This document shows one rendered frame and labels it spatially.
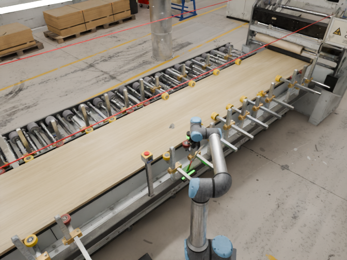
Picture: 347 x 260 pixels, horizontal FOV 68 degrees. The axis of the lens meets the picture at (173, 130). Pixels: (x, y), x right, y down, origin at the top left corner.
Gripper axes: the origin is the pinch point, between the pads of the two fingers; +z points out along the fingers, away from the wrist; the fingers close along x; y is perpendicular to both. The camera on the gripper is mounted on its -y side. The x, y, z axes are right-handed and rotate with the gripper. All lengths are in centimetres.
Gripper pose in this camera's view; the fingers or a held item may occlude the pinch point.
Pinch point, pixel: (195, 149)
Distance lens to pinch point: 234.7
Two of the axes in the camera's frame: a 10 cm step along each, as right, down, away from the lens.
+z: 0.1, 7.6, 6.5
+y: -7.6, 4.3, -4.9
